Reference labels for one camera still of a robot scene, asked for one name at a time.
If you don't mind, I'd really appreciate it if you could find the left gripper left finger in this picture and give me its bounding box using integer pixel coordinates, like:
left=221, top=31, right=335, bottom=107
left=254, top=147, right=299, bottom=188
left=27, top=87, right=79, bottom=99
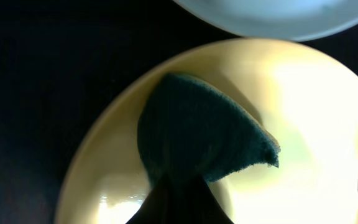
left=126, top=177, right=173, bottom=224

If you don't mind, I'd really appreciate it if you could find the green scrubbing sponge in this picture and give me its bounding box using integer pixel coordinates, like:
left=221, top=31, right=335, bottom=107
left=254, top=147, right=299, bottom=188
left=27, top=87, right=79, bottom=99
left=137, top=73, right=280, bottom=185

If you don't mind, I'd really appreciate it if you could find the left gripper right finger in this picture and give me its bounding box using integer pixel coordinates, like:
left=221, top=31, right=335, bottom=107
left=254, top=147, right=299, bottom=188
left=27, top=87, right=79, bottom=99
left=185, top=176, right=233, bottom=224

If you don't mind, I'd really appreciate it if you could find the white plate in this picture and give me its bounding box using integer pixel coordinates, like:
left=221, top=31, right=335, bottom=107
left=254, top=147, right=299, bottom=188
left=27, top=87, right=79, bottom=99
left=174, top=0, right=358, bottom=42

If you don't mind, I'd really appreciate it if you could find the yellow plate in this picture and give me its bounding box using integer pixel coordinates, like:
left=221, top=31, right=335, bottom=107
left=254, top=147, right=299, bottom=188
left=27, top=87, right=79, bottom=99
left=55, top=39, right=358, bottom=223

